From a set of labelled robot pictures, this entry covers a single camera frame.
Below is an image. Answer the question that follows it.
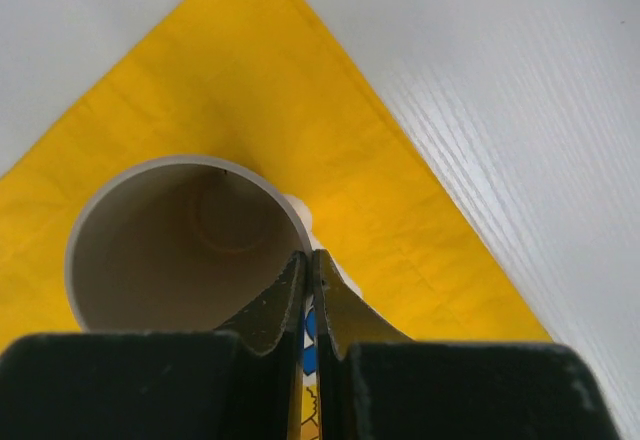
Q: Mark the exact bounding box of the beige paper cup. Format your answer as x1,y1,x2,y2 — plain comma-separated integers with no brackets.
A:
64,155,312,332

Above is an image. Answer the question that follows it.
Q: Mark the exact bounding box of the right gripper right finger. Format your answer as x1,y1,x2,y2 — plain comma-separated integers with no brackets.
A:
311,250,619,439

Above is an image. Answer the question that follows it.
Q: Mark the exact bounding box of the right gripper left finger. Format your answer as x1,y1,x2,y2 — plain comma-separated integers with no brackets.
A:
1,253,307,439

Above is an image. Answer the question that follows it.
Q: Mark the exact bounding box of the yellow Pikachu cloth placemat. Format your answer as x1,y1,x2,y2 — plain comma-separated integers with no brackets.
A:
0,0,556,440

